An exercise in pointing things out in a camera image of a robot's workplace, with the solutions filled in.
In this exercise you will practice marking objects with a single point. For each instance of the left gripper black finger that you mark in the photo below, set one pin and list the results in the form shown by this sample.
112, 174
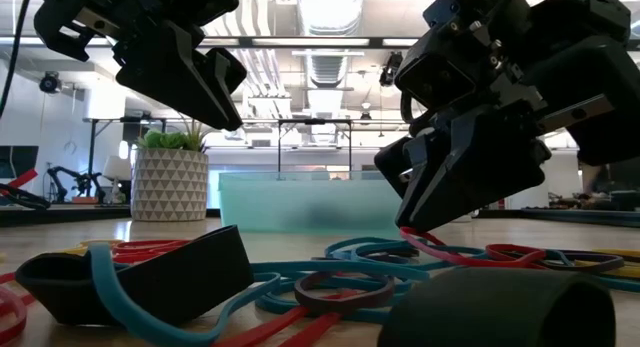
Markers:
227, 77
170, 82

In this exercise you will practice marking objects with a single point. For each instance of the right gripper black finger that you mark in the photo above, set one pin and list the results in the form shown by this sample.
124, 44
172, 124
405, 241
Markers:
490, 162
420, 187

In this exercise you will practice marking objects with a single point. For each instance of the wide dark grey rubber band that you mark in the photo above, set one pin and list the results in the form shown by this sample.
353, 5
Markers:
500, 312

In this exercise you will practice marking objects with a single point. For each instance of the black background robot arm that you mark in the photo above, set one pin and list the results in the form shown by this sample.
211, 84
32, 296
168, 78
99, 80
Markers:
75, 179

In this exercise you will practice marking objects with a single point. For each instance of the teal translucent plastic bin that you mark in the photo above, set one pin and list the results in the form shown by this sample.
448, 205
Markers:
300, 202

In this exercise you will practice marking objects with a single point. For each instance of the dark purple rubber band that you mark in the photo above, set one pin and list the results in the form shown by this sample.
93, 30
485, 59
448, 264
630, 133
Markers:
301, 294
617, 263

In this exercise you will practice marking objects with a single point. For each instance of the large wide black rubber band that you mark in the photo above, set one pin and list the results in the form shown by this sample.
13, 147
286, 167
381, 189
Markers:
200, 277

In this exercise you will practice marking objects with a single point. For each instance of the white building column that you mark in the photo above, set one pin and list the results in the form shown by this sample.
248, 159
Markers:
530, 197

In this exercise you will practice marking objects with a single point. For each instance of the black ceiling spotlight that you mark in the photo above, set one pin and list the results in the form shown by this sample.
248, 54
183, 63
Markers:
48, 82
387, 74

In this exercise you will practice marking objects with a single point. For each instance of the white desk lamp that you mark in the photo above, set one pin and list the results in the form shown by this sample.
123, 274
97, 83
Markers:
117, 169

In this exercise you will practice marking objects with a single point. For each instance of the succulent in patterned white pot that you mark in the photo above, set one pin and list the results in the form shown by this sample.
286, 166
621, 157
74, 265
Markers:
170, 187

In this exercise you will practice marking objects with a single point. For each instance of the black background table stand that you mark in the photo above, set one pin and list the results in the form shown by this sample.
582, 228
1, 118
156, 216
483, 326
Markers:
92, 162

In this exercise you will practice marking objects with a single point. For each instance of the red slanted bar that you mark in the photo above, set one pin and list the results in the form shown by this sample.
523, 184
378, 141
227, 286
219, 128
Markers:
22, 178

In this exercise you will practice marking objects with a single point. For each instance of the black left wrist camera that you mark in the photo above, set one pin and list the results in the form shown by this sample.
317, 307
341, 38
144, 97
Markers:
200, 4

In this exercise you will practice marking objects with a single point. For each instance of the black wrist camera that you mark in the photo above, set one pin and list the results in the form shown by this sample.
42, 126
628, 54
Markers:
435, 82
200, 4

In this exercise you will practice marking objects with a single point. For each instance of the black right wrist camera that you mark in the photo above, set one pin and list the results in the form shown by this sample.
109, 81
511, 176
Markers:
435, 82

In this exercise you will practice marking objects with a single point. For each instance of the silver ceiling air duct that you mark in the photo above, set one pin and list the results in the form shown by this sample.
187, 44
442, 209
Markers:
330, 17

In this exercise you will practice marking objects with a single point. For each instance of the black overhead frame beam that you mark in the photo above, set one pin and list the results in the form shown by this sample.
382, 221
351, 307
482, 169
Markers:
375, 42

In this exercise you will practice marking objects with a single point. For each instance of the black aluminium table frame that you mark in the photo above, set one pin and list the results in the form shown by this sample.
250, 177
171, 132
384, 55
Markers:
60, 216

